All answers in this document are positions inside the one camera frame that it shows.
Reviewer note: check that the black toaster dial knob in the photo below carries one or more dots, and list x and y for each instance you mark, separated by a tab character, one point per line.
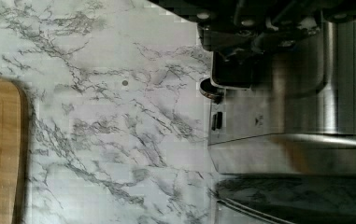
215	94

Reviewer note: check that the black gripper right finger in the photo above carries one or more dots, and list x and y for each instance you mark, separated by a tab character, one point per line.
271	42

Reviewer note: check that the stainless steel toaster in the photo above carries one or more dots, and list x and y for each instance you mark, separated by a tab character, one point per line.
285	149

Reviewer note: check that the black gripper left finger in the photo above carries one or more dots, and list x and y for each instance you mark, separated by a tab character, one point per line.
228	42

